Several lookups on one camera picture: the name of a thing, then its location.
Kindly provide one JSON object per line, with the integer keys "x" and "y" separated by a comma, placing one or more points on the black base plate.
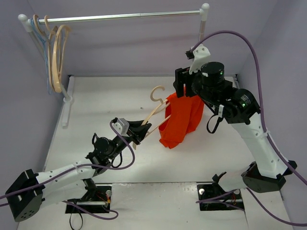
{"x": 100, "y": 203}
{"x": 214, "y": 198}

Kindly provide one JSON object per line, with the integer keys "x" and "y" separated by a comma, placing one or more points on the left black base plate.
{"x": 100, "y": 203}

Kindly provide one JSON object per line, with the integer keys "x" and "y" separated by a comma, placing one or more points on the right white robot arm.
{"x": 240, "y": 109}

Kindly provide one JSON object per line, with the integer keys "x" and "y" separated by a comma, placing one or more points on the orange t shirt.
{"x": 183, "y": 115}

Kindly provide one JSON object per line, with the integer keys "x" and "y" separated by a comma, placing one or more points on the wooden hanger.
{"x": 161, "y": 107}
{"x": 56, "y": 42}
{"x": 51, "y": 60}

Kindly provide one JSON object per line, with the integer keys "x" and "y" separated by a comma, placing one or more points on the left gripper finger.
{"x": 140, "y": 133}
{"x": 136, "y": 125}

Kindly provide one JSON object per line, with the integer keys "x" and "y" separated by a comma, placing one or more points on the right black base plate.
{"x": 214, "y": 198}

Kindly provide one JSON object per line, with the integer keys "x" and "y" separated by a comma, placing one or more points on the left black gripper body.
{"x": 134, "y": 134}

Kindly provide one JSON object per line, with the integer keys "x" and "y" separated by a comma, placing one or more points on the silver white clothes rack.
{"x": 38, "y": 32}

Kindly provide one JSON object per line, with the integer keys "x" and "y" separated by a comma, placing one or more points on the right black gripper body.
{"x": 180, "y": 78}

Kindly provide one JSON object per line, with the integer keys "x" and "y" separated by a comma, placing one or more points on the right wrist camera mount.
{"x": 199, "y": 56}

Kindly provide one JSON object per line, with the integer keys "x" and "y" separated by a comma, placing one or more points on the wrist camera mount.
{"x": 121, "y": 126}
{"x": 199, "y": 56}

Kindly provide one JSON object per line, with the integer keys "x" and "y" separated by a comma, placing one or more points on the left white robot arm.
{"x": 32, "y": 191}

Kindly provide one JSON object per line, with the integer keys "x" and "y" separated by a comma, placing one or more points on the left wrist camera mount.
{"x": 121, "y": 126}

